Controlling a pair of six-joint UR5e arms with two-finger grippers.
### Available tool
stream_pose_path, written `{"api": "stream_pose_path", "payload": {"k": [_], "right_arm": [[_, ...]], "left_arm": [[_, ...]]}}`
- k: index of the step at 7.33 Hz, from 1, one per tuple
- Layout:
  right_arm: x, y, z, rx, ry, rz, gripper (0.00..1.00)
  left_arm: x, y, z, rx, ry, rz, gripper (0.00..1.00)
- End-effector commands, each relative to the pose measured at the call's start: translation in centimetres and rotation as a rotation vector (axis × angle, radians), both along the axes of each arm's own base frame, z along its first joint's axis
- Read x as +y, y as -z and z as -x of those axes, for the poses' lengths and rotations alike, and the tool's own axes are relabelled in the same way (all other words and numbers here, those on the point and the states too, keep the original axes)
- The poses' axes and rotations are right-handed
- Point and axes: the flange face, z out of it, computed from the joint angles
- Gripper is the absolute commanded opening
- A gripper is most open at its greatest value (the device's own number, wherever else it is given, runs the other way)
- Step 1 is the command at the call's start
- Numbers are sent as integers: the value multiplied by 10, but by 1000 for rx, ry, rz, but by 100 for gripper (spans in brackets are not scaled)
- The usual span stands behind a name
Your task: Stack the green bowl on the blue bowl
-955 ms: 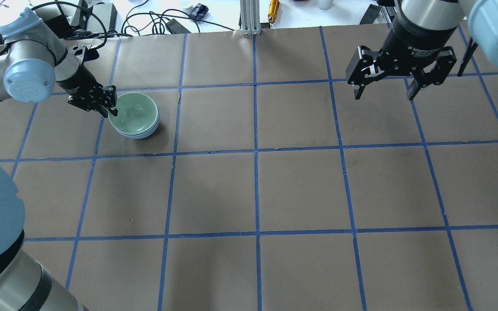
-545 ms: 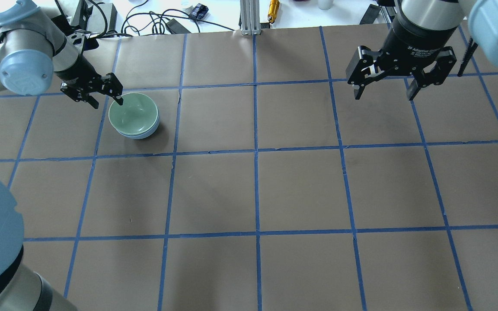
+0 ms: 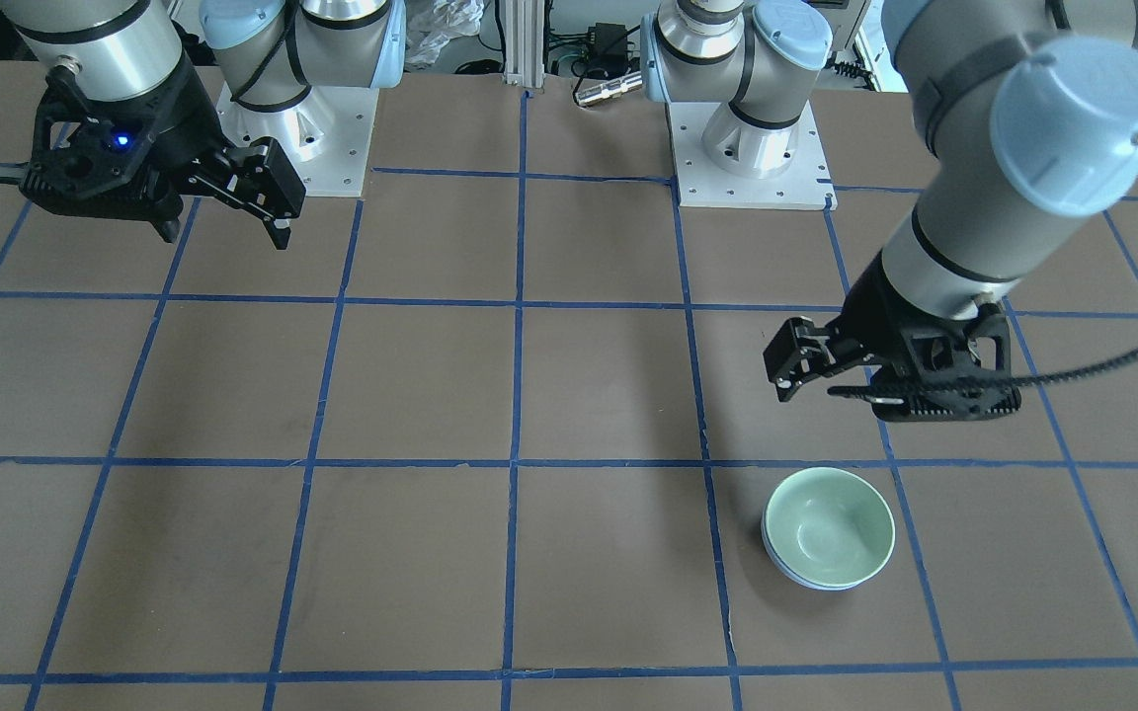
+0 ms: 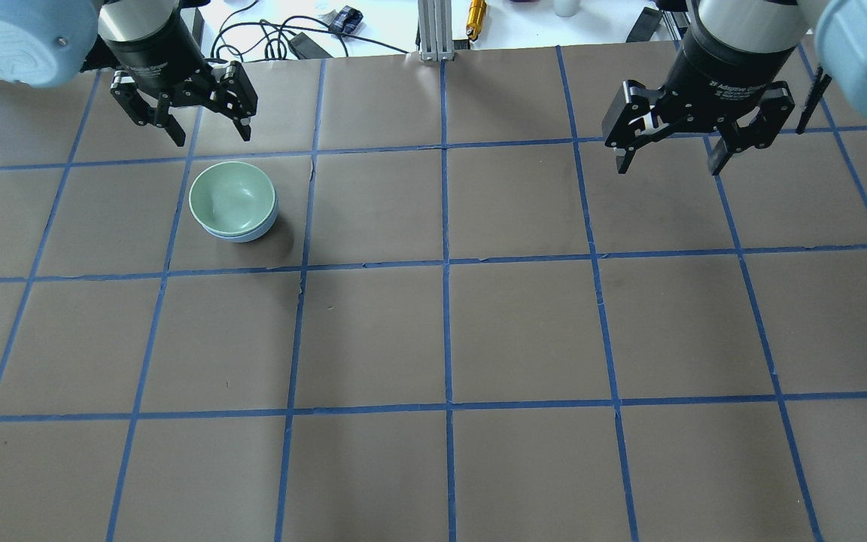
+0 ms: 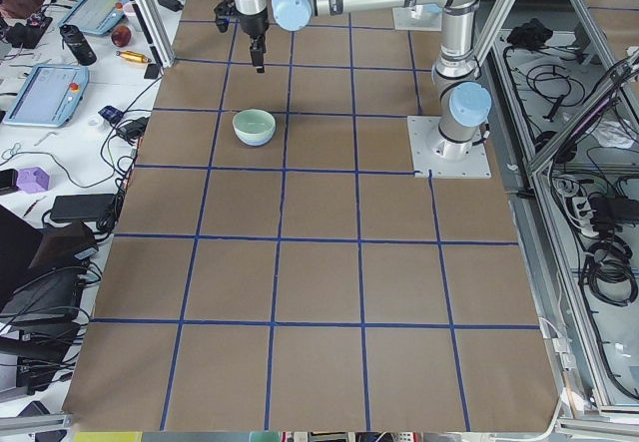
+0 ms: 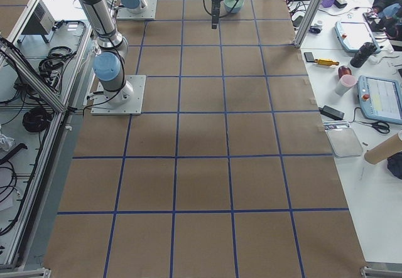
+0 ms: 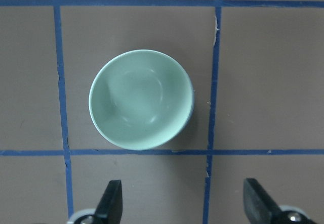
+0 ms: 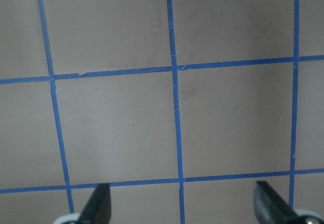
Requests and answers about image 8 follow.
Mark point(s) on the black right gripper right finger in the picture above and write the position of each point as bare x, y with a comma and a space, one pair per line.
270, 207

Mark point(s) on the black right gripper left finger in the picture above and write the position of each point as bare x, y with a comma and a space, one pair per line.
98, 207

